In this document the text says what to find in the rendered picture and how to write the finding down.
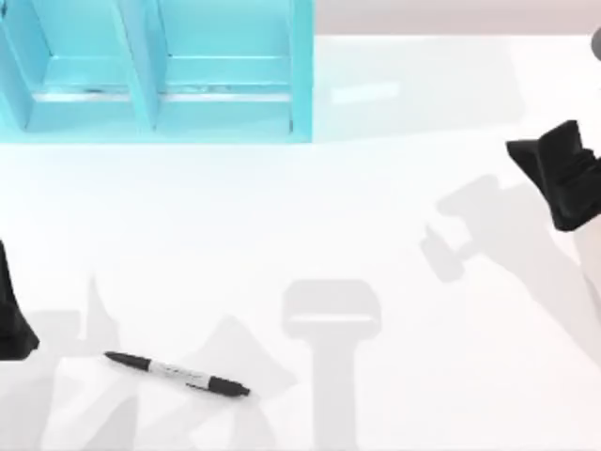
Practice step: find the light blue rack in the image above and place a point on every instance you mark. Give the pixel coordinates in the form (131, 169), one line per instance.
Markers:
(225, 70)

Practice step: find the black marker pen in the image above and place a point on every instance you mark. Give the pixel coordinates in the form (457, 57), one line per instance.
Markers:
(178, 372)

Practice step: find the dark grey rounded object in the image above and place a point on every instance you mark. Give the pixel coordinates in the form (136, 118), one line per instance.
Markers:
(597, 43)

